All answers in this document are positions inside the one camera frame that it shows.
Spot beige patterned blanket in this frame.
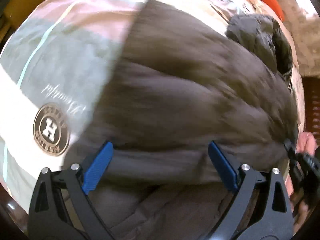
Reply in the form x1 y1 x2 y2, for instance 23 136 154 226
277 0 319 76

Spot olive hooded down jacket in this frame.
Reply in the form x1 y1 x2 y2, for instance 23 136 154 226
65 0 297 239

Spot dark red wooden furniture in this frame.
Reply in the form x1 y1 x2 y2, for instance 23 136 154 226
302 77 320 145

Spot person's right hand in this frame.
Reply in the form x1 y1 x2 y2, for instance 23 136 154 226
285 130 317 230

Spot pink grey patchwork bedsheet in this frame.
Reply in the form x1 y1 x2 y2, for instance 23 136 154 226
1 0 295 211

